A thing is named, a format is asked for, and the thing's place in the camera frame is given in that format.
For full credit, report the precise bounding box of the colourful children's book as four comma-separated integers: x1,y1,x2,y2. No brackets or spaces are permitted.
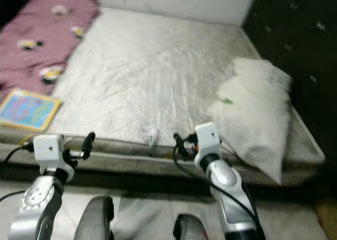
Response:
0,88,62,133

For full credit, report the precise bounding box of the white pillow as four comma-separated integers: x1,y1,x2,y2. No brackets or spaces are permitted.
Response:
208,57,293,185

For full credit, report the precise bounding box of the grey left robot leg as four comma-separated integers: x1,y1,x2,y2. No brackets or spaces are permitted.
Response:
74,195,115,240

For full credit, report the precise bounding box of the grey robot leg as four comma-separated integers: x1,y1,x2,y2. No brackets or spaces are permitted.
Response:
173,214,210,240
74,195,115,240

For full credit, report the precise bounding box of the white quilted mattress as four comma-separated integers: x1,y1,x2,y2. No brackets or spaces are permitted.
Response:
0,7,326,187

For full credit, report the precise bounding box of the grey right robot leg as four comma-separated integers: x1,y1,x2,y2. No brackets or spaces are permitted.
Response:
173,214,210,240

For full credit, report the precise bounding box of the pink cartoon print blanket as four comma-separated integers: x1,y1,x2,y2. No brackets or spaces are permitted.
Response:
0,0,101,101

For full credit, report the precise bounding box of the dark tufted headboard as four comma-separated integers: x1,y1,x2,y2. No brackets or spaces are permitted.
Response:
242,0,337,156

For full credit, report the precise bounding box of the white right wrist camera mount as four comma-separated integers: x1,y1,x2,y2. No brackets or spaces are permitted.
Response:
194,122,222,164

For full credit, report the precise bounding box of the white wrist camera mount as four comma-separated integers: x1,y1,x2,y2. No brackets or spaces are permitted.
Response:
194,122,222,164
33,134,66,169

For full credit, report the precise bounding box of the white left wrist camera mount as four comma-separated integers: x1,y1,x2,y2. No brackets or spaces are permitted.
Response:
33,134,66,169

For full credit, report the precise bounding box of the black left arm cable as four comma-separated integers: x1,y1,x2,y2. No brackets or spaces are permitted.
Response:
0,143,35,204

